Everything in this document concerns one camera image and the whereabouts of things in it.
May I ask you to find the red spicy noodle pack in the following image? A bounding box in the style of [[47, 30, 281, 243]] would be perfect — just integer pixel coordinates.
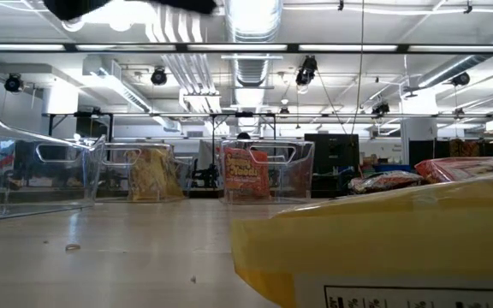
[[414, 154, 493, 184], [223, 147, 272, 202]]

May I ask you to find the clear plastic bin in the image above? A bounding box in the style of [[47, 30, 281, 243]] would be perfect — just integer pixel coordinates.
[[96, 142, 187, 203], [219, 139, 316, 205], [0, 90, 107, 223]]

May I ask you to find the black overhead beam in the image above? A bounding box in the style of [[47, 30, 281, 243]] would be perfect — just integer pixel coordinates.
[[0, 41, 493, 56]]

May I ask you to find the black fire noodle pack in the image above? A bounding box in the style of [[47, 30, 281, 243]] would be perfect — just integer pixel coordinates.
[[347, 169, 423, 196]]

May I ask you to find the black partition panel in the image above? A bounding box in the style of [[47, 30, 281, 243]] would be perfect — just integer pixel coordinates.
[[407, 139, 493, 170]]

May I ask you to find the thin hanging black cable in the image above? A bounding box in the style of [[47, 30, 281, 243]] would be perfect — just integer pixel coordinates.
[[350, 0, 365, 136]]

